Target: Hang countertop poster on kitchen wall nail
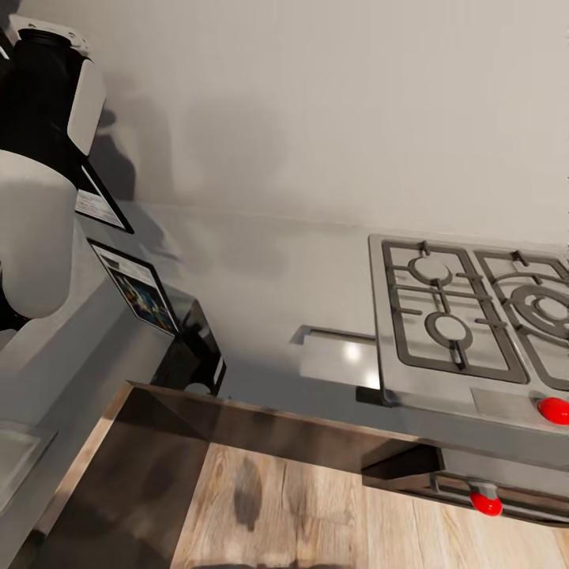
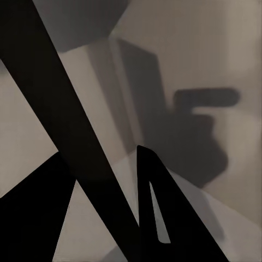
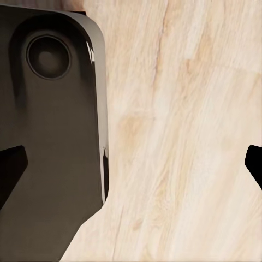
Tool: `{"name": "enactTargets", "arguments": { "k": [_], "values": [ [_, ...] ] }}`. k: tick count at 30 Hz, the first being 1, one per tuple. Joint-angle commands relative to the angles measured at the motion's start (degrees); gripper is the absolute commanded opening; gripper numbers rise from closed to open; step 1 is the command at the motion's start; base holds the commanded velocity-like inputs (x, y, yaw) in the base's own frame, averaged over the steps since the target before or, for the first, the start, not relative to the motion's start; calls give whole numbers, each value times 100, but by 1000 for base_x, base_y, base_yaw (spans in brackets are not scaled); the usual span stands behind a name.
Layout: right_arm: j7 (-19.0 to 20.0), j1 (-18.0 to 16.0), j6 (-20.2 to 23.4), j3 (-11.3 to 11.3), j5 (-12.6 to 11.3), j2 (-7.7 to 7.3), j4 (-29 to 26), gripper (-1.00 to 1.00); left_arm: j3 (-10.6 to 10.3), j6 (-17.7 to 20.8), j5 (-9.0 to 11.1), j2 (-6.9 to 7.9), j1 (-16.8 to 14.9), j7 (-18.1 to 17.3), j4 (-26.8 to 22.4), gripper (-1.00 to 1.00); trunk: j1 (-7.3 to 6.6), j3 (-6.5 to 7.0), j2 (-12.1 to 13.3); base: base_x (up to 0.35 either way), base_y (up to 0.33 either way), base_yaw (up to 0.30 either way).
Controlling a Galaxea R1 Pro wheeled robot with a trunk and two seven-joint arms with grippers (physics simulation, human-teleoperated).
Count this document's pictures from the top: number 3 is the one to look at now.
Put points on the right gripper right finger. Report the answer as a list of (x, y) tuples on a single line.
[(253, 162)]

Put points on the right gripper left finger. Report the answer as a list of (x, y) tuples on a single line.
[(13, 162)]

